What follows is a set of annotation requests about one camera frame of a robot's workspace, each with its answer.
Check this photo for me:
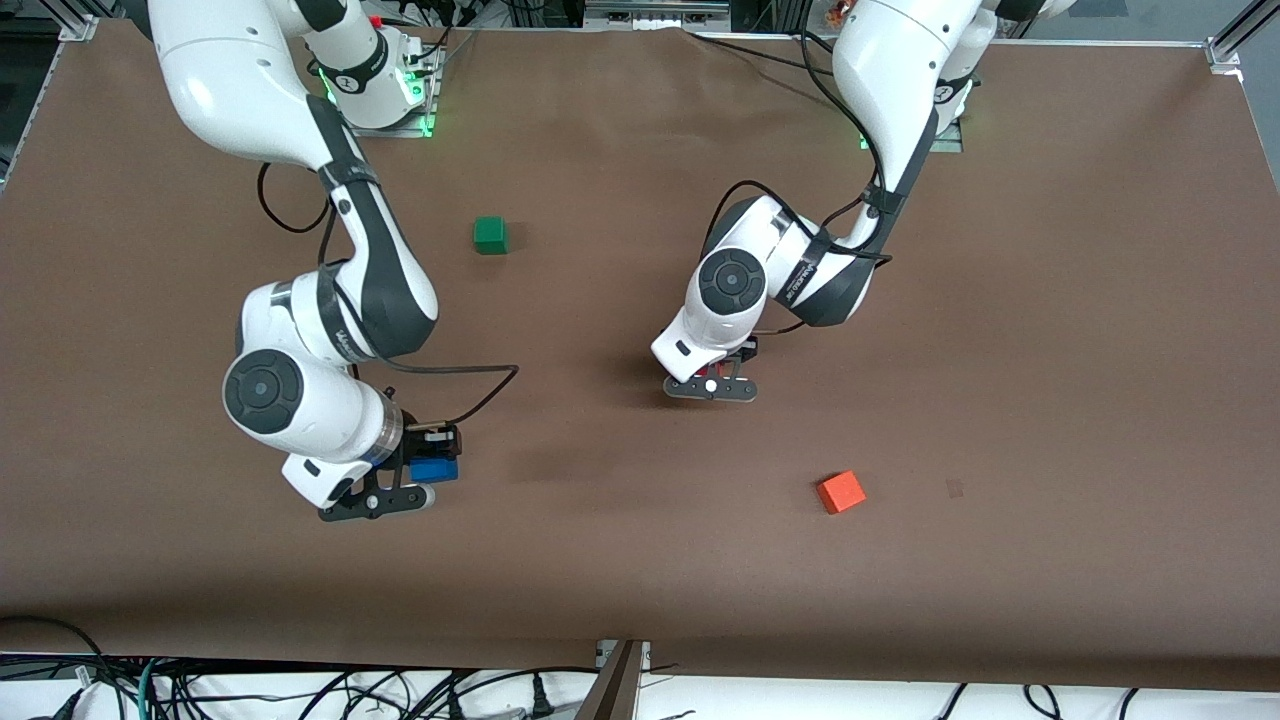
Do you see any black looped floor cable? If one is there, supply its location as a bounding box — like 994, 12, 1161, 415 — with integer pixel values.
0, 614, 113, 693

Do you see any grey power strip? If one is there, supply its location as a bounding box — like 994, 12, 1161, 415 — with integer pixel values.
584, 0, 732, 30

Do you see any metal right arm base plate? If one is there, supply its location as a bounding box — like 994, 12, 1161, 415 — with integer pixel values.
345, 50, 443, 139

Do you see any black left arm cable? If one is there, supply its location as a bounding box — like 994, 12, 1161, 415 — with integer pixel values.
700, 30, 896, 336

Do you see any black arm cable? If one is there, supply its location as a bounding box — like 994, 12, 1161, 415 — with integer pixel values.
257, 160, 521, 429
700, 30, 896, 336

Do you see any orange wooden block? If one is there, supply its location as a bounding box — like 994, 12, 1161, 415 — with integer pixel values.
816, 469, 868, 516

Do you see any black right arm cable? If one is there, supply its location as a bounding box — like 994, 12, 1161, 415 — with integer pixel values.
257, 160, 521, 429

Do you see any aluminium table bracket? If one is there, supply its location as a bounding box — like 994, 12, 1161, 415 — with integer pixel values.
596, 639, 652, 673

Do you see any brown table support beam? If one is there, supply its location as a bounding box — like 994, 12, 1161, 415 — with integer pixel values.
574, 641, 646, 720

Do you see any black base supply cable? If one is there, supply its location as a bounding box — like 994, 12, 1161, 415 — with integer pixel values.
690, 33, 839, 79

